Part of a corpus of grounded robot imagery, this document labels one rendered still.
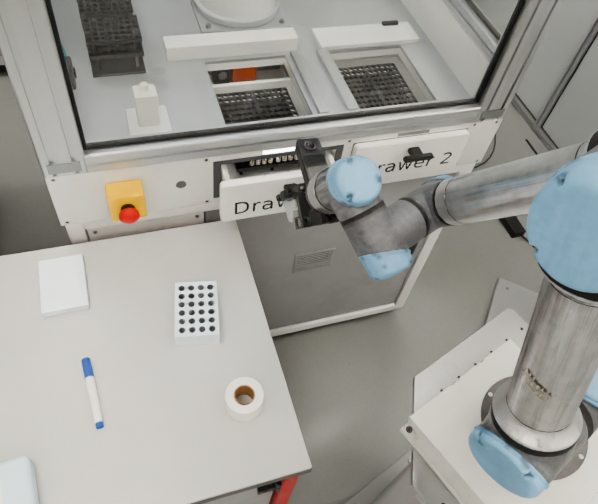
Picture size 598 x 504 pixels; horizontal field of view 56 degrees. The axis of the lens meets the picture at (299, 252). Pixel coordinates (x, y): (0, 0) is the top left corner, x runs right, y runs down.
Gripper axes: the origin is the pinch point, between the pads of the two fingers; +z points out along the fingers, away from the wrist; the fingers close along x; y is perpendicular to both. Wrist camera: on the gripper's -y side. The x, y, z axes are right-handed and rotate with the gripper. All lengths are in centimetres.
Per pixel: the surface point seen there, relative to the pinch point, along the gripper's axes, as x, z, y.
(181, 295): -25.9, 4.1, 15.9
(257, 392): -16.5, -10.4, 34.9
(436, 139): 36.9, 4.6, -8.2
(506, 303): 96, 75, 46
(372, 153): 21.2, 6.0, -7.2
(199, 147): -17.4, 1.2, -12.5
